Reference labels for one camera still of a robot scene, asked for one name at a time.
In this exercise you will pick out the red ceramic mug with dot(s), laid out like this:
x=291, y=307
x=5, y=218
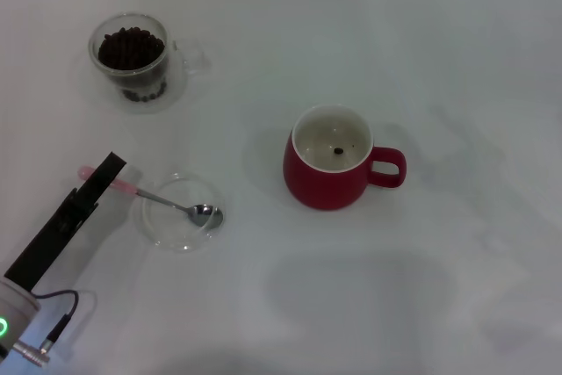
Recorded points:
x=325, y=190

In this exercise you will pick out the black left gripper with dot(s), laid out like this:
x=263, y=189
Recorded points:
x=52, y=234

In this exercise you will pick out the small clear glass dish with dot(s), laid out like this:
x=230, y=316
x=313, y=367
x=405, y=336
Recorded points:
x=169, y=234

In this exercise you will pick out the dark coffee bean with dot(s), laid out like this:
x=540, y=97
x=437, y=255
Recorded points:
x=338, y=151

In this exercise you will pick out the clear glass saucer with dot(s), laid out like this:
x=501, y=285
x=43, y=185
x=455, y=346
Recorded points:
x=177, y=85

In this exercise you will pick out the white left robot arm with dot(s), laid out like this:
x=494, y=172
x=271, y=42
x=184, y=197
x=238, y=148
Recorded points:
x=15, y=309

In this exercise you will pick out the double-walled glass cup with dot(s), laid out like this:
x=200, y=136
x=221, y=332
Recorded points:
x=94, y=41

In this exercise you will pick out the pile of coffee beans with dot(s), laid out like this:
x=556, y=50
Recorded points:
x=131, y=48

